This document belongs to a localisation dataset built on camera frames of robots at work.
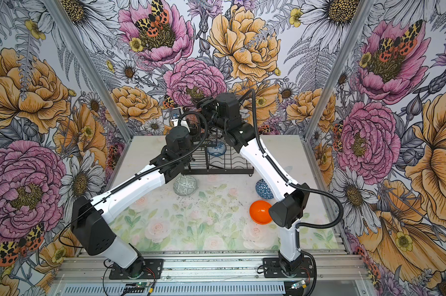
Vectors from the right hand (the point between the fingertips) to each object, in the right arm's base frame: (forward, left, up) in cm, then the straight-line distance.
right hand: (190, 109), depth 68 cm
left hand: (+2, +2, -9) cm, 9 cm away
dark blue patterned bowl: (-8, -31, -45) cm, 55 cm away
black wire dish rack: (+13, -5, -43) cm, 45 cm away
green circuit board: (-48, +22, -45) cm, 70 cm away
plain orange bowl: (-22, -27, -42) cm, 55 cm away
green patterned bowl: (-6, +9, -43) cm, 44 cm away
